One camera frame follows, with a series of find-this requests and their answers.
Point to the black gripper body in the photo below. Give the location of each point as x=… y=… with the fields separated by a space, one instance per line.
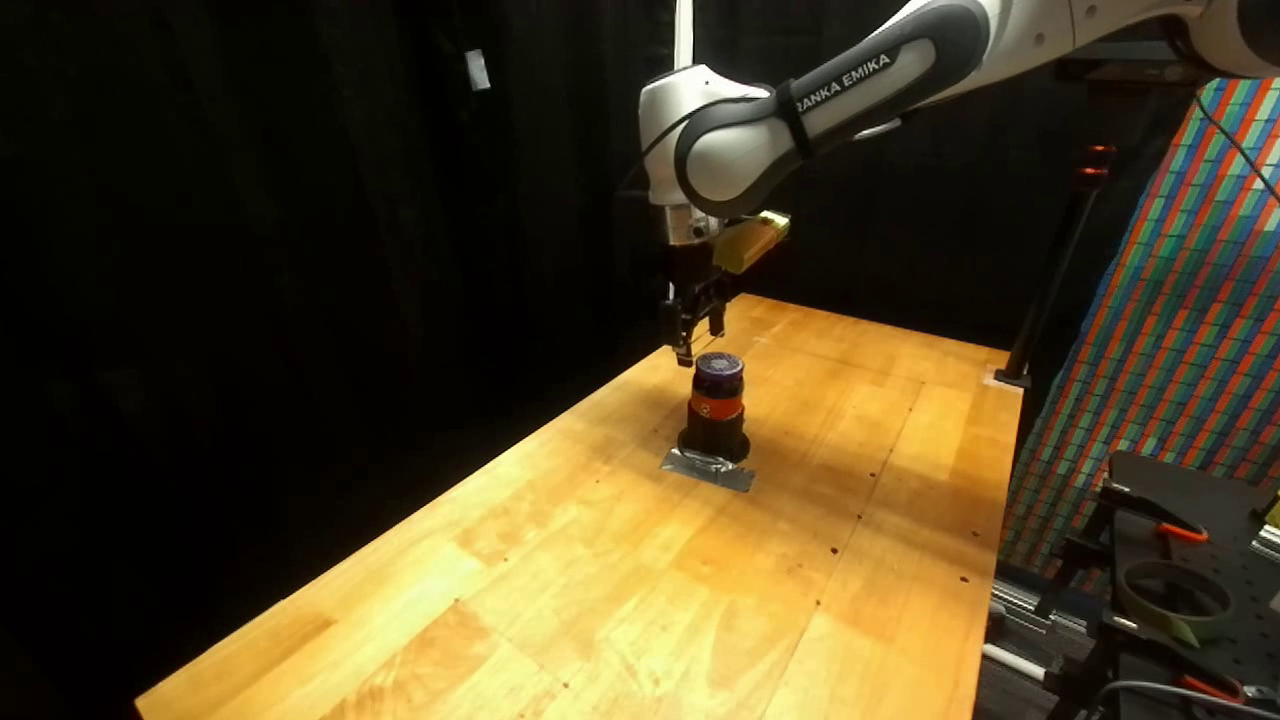
x=688 y=267

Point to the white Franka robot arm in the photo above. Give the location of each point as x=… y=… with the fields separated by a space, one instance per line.
x=854 y=81

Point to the dark jar with purple lid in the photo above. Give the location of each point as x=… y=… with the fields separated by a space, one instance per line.
x=719 y=440

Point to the white vertical pole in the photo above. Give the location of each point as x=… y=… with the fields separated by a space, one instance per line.
x=683 y=32

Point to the white hanging tag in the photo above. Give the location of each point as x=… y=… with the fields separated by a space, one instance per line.
x=476 y=71

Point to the black tripod stand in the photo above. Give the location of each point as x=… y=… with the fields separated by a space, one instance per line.
x=1063 y=267

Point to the colourful patterned board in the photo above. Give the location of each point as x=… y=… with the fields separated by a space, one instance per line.
x=1175 y=347

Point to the orange clamp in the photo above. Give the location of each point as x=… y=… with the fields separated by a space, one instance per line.
x=1180 y=534

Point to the black perforated metal plate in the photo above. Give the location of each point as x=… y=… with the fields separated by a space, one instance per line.
x=1200 y=515

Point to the grey tape roll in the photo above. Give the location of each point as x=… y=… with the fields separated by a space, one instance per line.
x=1175 y=603

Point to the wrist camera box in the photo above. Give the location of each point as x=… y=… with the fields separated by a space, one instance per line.
x=753 y=240

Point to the small metal base plate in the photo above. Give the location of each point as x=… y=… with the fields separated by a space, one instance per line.
x=692 y=469

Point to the aluminium rail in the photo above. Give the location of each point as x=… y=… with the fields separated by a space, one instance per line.
x=1043 y=626

